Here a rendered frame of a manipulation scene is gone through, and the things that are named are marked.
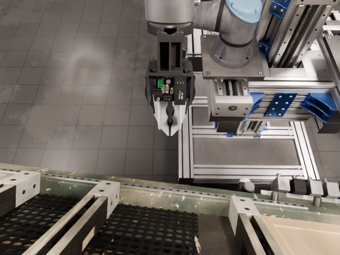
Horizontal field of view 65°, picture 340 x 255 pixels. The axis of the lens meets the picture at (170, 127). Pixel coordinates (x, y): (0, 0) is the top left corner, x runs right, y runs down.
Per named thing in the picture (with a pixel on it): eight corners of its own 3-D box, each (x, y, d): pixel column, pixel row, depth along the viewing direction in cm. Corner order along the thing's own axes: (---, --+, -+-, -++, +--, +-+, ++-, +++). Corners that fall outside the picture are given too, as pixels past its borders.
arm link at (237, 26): (252, 47, 90) (264, 11, 78) (212, 40, 91) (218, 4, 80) (255, 24, 96) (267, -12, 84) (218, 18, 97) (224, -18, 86)
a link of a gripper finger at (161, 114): (152, 149, 49) (151, 103, 44) (154, 131, 54) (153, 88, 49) (169, 149, 49) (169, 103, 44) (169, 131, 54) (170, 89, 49)
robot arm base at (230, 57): (210, 40, 106) (213, 18, 97) (248, 40, 106) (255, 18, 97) (212, 68, 98) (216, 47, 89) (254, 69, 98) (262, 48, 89)
